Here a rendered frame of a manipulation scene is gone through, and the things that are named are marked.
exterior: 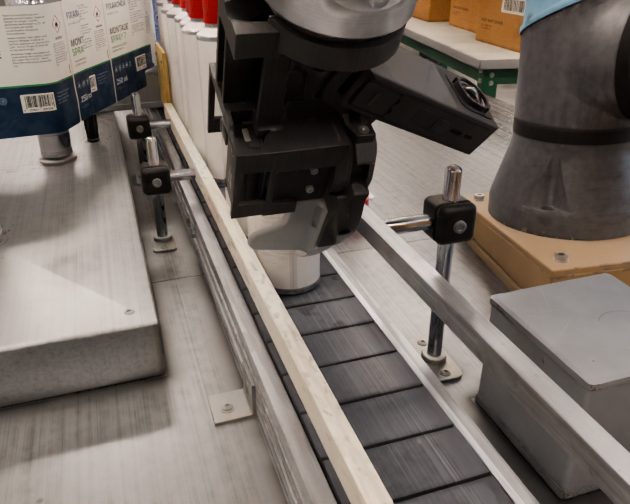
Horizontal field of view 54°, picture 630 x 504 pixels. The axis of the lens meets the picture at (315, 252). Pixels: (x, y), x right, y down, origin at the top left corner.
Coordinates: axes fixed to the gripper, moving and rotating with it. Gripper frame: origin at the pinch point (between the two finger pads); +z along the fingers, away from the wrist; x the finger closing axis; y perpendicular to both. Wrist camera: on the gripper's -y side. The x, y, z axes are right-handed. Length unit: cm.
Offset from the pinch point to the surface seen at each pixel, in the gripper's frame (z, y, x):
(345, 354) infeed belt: 1.2, -0.1, 9.0
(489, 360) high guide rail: -11.2, -2.6, 15.6
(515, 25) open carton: 79, -121, -123
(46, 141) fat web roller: 22.5, 20.2, -34.2
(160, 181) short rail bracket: 14.0, 8.6, -18.8
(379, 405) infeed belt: -1.5, -0.2, 13.7
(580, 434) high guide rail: -14.9, -2.7, 20.5
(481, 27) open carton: 93, -122, -140
